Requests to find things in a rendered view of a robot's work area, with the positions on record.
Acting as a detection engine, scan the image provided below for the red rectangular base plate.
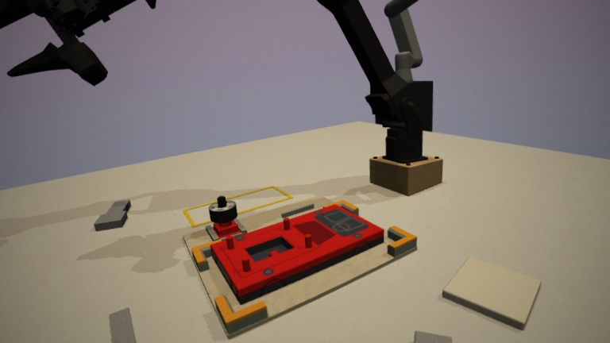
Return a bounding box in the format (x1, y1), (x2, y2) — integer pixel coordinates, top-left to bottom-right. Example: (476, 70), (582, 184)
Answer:
(210, 204), (384, 305)

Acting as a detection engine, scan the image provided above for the yellow rectangular outline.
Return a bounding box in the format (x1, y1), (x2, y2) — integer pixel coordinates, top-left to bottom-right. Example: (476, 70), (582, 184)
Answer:
(182, 186), (293, 228)

